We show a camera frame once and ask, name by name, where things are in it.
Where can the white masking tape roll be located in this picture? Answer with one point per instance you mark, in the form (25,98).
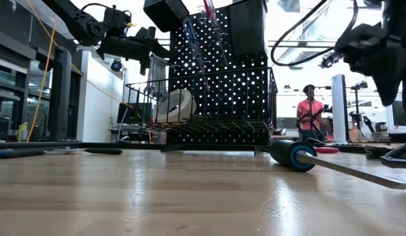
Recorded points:
(186,98)

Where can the black metal pegboard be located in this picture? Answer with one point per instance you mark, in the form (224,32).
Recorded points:
(242,98)

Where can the black distant robot arm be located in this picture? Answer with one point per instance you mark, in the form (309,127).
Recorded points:
(363,119)

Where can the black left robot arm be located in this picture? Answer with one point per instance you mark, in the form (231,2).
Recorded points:
(78,19)

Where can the round black lamp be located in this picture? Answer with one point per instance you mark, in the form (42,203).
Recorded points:
(116,65)

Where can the black computer monitor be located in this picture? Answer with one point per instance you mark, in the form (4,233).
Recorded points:
(399,118)

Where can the small black screen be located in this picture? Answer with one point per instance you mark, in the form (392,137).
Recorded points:
(133,113)

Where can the black ceiling spotlight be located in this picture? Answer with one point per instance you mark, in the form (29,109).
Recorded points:
(325,62)

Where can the white tower fan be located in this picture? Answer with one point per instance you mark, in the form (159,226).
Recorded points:
(339,108)

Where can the silver pegboard hook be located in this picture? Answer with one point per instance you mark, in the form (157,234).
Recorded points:
(202,8)

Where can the orange bottle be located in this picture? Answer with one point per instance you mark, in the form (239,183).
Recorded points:
(355,134)

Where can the person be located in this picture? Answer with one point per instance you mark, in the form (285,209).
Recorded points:
(307,111)

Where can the tall black pegboard bin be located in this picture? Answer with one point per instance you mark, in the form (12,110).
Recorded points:
(247,29)

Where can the black shelving unit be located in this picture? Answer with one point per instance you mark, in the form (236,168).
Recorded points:
(12,82)

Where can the yellow-green spray bottle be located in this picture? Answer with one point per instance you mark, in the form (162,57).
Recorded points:
(23,131)

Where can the red and blue pliers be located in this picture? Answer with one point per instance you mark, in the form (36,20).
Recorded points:
(1,154)

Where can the black stand with camera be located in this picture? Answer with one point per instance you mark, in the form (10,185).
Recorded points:
(357,108)

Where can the black pipe post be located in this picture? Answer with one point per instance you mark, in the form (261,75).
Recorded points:
(60,98)

